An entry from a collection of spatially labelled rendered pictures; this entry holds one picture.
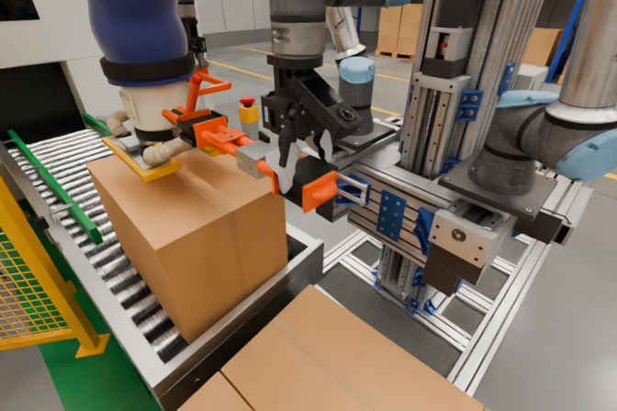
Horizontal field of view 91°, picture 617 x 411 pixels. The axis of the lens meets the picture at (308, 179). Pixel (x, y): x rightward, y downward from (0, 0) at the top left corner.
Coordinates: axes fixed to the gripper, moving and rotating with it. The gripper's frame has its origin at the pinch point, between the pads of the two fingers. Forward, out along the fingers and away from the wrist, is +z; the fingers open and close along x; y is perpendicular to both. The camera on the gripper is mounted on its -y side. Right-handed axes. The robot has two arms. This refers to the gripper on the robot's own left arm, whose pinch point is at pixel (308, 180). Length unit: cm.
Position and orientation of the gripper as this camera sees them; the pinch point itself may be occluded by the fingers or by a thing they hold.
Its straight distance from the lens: 52.8
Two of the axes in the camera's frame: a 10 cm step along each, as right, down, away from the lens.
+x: -7.1, 3.7, -6.1
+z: 0.0, 8.5, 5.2
